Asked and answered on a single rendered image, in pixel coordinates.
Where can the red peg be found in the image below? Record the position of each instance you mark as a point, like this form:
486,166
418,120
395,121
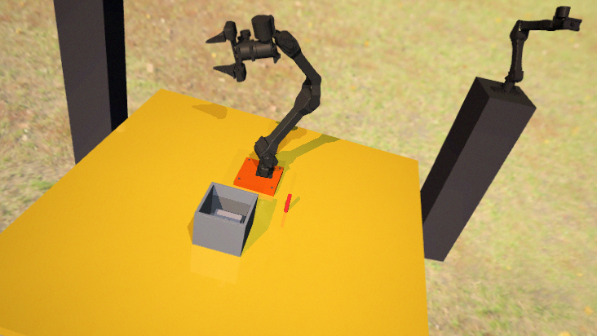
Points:
287,204

